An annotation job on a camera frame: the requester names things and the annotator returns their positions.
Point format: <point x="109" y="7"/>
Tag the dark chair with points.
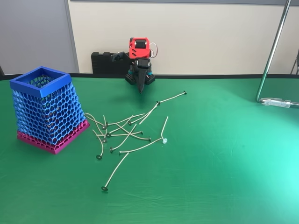
<point x="297" y="60"/>

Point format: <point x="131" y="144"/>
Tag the black plastic tool case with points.
<point x="102" y="65"/>

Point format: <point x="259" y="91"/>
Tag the blue and magenta mesh basket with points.
<point x="46" y="112"/>

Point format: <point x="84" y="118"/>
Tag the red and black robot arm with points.
<point x="139" y="52"/>

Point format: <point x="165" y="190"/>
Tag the chrome tube frame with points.
<point x="274" y="46"/>

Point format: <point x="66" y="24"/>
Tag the green table cloth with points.
<point x="210" y="175"/>

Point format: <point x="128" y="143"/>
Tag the long metal stick upper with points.
<point x="184" y="93"/>

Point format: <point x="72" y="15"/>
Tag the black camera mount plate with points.
<point x="119" y="56"/>

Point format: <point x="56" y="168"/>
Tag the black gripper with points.
<point x="142" y="64"/>

